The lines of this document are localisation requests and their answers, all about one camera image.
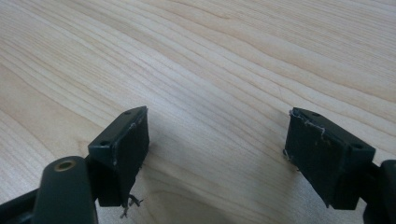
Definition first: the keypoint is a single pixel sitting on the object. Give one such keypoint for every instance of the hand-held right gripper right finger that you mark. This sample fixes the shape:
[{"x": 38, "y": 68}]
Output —
[{"x": 323, "y": 155}]

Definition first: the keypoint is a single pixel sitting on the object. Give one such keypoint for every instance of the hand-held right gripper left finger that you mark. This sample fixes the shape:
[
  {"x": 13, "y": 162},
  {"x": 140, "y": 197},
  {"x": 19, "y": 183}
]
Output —
[{"x": 124, "y": 155}]

